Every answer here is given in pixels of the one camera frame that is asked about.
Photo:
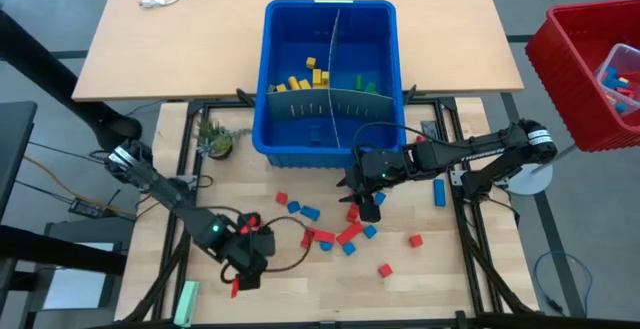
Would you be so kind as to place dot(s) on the potted succulent plant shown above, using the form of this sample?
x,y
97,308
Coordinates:
x,y
217,141

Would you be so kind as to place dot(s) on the green rectangular block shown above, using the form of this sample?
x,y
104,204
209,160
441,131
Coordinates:
x,y
358,81

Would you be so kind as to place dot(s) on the mint green foam block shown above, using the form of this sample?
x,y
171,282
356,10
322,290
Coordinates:
x,y
187,301

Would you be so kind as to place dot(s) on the black diagonal beam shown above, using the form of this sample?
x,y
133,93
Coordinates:
x,y
30,54

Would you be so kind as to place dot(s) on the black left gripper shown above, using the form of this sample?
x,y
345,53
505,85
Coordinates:
x,y
250,254

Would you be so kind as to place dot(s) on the red cube block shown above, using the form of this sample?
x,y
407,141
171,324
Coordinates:
x,y
385,270
281,198
416,240

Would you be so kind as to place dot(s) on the blue cube block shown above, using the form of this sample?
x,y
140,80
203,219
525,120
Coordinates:
x,y
380,198
348,248
294,207
370,231

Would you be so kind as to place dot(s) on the yellow cube block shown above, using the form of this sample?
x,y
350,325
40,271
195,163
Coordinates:
x,y
311,62

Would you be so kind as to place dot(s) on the red plastic crate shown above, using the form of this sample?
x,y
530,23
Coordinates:
x,y
560,69

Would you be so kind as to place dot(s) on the red rectangular block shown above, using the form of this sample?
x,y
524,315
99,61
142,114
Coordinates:
x,y
352,213
245,229
306,239
325,236

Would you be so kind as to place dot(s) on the blue half-round block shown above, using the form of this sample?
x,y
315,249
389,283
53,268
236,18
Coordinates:
x,y
325,246

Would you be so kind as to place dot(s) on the small blue toy block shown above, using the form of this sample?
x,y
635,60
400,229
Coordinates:
x,y
612,79

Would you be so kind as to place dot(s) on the clear plastic container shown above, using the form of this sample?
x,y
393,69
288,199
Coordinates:
x,y
627,59

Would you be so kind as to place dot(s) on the grey cabinet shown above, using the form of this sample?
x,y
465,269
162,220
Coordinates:
x,y
75,289

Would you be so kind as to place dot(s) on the black horizontal beam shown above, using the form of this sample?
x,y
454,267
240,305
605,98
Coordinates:
x,y
50,251

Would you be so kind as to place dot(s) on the dark grey slotted rail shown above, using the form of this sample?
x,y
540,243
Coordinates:
x,y
429,128

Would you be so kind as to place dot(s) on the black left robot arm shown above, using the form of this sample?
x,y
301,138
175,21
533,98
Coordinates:
x,y
170,196

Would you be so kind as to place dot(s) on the yellow rectangular block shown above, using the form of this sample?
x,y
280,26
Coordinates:
x,y
305,84
316,77
325,79
281,88

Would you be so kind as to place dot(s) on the small black electronics box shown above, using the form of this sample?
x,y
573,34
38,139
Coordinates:
x,y
87,208

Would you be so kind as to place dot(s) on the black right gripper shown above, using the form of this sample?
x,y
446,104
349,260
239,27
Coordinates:
x,y
380,169

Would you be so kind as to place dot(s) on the blue plastic bin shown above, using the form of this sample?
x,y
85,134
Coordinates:
x,y
300,34

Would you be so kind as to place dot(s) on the green cube block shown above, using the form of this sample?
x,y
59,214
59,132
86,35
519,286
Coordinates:
x,y
370,88

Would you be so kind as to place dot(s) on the white round stand base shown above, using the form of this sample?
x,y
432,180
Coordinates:
x,y
532,186

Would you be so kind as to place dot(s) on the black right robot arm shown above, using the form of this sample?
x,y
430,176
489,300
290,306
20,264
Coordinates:
x,y
475,151

